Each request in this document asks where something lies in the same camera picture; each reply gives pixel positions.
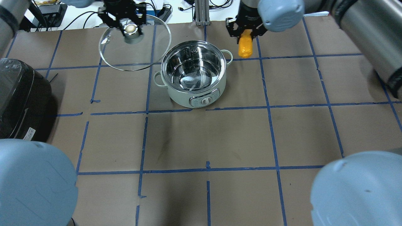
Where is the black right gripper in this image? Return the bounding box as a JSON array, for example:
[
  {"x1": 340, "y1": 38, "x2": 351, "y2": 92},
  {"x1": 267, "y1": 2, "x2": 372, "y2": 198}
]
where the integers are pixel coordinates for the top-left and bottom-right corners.
[{"x1": 226, "y1": 6, "x2": 267, "y2": 39}]

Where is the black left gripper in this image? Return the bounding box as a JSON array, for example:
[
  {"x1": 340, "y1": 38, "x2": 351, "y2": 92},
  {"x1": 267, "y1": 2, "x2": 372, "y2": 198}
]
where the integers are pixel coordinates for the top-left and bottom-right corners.
[{"x1": 98, "y1": 0, "x2": 147, "y2": 30}]

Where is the yellow corn cob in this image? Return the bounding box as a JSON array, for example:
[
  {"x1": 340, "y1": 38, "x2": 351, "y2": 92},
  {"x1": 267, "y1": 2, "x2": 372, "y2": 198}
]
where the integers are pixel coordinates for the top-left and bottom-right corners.
[{"x1": 238, "y1": 30, "x2": 253, "y2": 58}]

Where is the clear glass pot lid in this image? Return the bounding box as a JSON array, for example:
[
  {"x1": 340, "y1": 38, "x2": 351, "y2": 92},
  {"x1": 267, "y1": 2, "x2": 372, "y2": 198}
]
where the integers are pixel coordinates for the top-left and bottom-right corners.
[{"x1": 98, "y1": 15, "x2": 172, "y2": 71}]

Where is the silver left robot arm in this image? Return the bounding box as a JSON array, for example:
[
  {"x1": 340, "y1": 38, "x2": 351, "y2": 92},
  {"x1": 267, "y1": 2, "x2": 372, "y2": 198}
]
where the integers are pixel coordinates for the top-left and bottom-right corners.
[{"x1": 1, "y1": 58, "x2": 79, "y2": 226}]

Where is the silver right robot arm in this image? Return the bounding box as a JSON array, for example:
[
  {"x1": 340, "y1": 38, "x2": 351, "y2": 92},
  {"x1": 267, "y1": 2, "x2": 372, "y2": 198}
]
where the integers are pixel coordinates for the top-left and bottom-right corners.
[{"x1": 209, "y1": 16, "x2": 401, "y2": 226}]

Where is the pale green electric pot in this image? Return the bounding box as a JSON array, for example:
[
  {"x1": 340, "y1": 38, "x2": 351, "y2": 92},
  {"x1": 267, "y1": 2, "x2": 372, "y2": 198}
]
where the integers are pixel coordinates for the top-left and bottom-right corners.
[{"x1": 153, "y1": 40, "x2": 234, "y2": 109}]

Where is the black power adapter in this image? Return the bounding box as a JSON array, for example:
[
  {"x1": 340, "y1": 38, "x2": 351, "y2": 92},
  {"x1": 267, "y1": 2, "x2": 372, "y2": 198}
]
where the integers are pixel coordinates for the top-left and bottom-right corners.
[{"x1": 39, "y1": 4, "x2": 68, "y2": 28}]

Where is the black rice cooker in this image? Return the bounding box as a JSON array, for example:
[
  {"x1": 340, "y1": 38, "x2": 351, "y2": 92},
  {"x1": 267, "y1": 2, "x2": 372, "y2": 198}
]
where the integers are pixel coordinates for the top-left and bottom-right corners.
[{"x1": 0, "y1": 58, "x2": 52, "y2": 141}]

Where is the black cable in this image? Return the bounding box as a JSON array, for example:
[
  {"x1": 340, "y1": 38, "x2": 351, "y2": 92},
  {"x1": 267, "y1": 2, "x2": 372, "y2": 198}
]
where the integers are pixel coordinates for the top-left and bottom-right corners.
[{"x1": 63, "y1": 11, "x2": 99, "y2": 30}]

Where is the aluminium frame post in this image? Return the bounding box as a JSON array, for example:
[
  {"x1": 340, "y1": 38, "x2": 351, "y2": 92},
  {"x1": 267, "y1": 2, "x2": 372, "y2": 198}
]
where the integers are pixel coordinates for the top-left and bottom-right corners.
[{"x1": 194, "y1": 0, "x2": 210, "y2": 26}]

